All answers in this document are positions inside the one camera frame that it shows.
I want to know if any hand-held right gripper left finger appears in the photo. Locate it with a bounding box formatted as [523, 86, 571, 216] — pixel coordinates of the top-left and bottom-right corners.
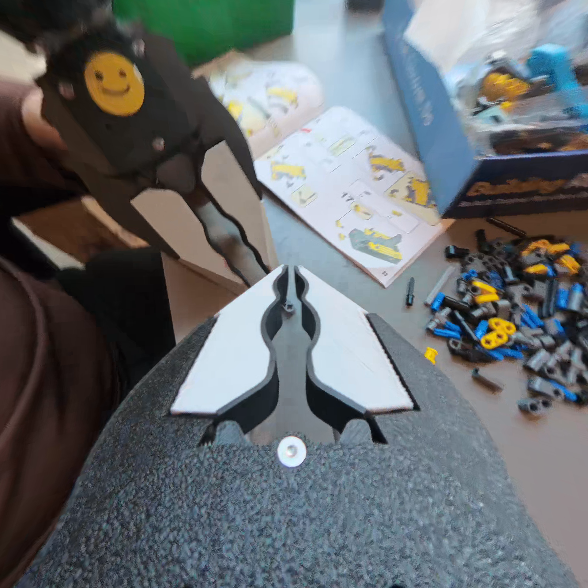
[170, 265, 291, 433]

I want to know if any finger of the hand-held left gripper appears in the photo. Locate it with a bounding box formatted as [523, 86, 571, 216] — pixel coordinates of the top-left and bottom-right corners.
[130, 187, 253, 297]
[198, 139, 280, 276]

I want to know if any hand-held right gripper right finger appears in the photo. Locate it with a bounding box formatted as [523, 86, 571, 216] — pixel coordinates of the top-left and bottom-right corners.
[292, 265, 416, 435]

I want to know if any grey desk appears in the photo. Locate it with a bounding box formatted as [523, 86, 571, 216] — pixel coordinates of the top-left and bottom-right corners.
[193, 0, 588, 584]

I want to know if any person's left hand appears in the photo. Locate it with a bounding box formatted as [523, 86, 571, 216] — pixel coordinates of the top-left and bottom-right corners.
[22, 86, 68, 151]

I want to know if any white building instruction booklet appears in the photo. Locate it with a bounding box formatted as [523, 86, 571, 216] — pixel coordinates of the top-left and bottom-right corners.
[193, 51, 453, 289]

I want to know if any light grey ribbed axle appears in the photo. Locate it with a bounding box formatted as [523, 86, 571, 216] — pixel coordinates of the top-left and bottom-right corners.
[425, 266, 459, 305]

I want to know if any dark grey tube piece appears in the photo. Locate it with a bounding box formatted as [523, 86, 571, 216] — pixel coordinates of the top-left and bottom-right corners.
[471, 367, 504, 392]

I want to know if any green storage box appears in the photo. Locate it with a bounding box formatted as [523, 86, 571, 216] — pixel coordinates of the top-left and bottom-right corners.
[112, 0, 295, 65]

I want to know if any pile of mixed small pieces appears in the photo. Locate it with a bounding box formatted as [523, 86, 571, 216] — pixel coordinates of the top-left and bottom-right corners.
[425, 216, 588, 416]

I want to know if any blue cardboard kit box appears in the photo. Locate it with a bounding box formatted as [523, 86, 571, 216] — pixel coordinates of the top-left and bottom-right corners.
[381, 0, 588, 220]

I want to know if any bundle of clear plastic bags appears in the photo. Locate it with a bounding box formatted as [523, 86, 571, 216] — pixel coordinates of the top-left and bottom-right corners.
[409, 0, 588, 152]

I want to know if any yellow black wheel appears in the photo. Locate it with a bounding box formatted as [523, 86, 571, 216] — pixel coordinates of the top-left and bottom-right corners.
[478, 71, 533, 108]

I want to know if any blue plastic separator tool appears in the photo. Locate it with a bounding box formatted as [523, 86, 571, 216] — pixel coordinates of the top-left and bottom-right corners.
[526, 43, 588, 118]

